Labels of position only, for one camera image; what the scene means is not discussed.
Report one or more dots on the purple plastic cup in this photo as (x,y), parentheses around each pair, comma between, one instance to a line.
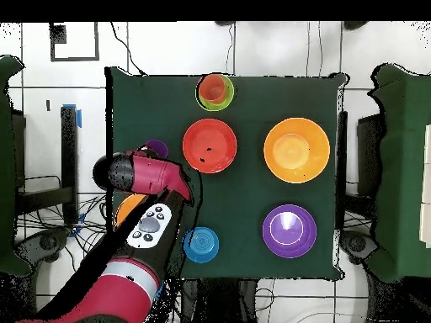
(158,146)

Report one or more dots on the red plastic bowl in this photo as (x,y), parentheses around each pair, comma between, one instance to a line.
(209,145)

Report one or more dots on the red plastic cup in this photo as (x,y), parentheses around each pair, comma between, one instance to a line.
(212,89)

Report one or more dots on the green plastic bowl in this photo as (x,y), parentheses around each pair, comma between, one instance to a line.
(229,97)

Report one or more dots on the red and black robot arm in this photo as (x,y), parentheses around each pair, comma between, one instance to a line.
(128,296)

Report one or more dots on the large orange plastic bowl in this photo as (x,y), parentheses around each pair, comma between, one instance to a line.
(129,207)
(296,150)

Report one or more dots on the blue plastic bowl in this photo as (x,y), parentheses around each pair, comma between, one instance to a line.
(203,245)

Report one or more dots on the dark green table cloth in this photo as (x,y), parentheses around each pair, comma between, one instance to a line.
(252,101)

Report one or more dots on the black office chair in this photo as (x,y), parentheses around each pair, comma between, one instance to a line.
(43,245)
(357,244)

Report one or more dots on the green cloth covered table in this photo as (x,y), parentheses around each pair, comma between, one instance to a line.
(6,235)
(404,168)

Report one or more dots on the purple plastic bowl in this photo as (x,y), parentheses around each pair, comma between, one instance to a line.
(289,231)

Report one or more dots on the person's foot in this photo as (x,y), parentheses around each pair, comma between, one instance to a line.
(355,24)

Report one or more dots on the black metal frame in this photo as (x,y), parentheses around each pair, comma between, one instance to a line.
(69,134)

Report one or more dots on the black metal post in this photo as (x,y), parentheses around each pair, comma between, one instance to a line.
(342,168)

